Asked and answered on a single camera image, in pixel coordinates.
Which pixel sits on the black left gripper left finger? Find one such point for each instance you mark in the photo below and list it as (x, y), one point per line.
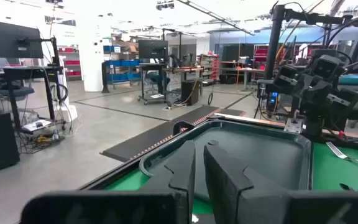
(185, 174)

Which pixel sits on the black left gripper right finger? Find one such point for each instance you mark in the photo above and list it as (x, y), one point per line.
(225, 186)

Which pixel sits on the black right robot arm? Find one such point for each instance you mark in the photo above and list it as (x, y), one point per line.
(312, 93)

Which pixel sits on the dark green plastic tray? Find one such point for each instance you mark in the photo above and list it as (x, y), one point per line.
(259, 155)

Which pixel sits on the black striped-edge floor mat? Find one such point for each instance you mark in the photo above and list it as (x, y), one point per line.
(228, 112)
(148, 140)

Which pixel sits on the computer with blue light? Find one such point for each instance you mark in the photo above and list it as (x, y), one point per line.
(273, 101)

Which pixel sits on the black computer tower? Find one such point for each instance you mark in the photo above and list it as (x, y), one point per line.
(190, 91)

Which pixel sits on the black wheeled cart desk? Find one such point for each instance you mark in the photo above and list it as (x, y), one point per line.
(151, 81)

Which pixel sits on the red bin rack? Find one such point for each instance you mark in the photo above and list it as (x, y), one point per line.
(210, 67)

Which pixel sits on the green table mat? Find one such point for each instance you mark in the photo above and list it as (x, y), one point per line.
(337, 177)

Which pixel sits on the blue bin shelf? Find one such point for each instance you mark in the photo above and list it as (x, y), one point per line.
(123, 70)

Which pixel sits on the small black monitor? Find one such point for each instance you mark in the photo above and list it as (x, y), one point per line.
(153, 49)

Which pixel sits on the red bin shelf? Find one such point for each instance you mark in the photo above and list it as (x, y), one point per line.
(71, 62)

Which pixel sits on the black standing desk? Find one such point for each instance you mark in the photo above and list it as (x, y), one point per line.
(33, 73)

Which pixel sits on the blue-grey office chair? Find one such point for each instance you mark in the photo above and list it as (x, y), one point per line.
(14, 91)

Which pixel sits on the large black monitor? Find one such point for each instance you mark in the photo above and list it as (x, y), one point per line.
(14, 39)

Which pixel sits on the silver arm base bracket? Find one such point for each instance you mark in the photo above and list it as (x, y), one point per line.
(292, 126)

